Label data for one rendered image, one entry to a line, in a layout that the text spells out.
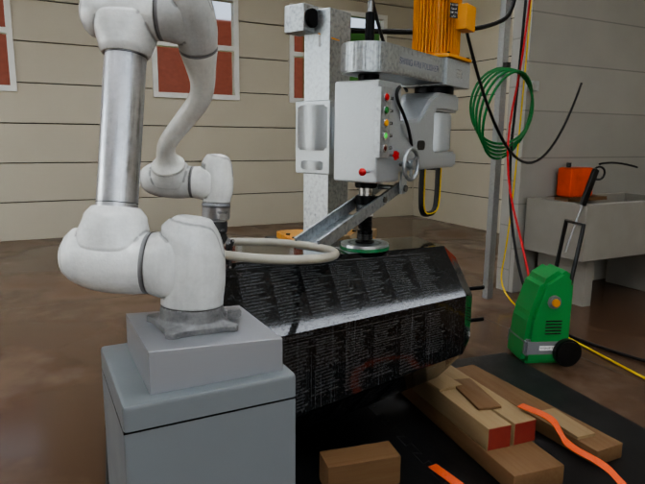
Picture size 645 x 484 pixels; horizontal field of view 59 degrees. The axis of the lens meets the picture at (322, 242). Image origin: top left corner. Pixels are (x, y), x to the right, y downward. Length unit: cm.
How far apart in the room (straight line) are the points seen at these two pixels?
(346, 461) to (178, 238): 128
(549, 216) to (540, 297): 155
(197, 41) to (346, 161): 111
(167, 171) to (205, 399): 77
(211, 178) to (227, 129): 688
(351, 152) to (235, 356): 130
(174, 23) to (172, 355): 78
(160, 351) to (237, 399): 21
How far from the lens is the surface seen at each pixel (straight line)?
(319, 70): 332
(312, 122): 324
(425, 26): 306
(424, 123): 278
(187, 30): 151
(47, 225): 835
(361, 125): 241
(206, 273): 138
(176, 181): 183
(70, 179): 830
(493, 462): 255
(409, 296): 243
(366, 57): 241
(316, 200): 333
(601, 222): 506
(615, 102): 613
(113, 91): 150
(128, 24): 151
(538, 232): 522
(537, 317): 369
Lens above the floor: 136
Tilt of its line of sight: 10 degrees down
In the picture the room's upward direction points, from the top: 1 degrees clockwise
